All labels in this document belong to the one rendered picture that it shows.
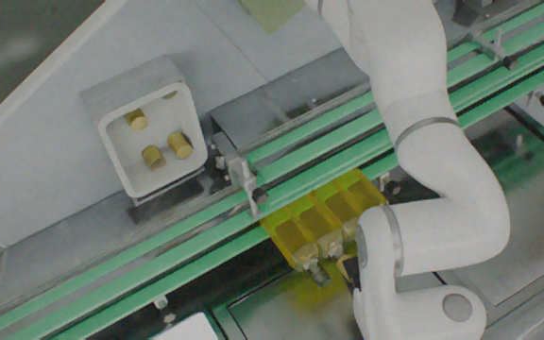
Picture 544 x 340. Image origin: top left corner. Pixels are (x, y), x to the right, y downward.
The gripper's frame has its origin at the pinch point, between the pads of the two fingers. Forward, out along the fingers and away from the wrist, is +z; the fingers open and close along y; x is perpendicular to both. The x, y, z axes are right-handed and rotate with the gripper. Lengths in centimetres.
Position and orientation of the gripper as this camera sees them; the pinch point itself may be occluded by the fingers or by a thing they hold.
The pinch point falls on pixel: (352, 273)
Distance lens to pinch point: 126.6
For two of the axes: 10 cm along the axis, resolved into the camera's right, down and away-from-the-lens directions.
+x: -9.6, 2.7, -1.1
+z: -2.8, -7.2, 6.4
